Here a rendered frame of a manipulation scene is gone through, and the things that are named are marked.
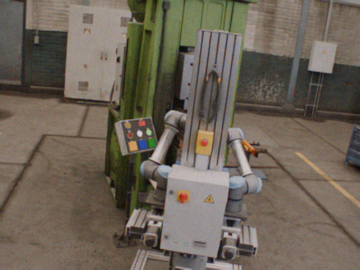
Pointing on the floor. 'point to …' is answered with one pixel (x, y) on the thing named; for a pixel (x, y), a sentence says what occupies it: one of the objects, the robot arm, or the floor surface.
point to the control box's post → (129, 189)
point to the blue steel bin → (353, 154)
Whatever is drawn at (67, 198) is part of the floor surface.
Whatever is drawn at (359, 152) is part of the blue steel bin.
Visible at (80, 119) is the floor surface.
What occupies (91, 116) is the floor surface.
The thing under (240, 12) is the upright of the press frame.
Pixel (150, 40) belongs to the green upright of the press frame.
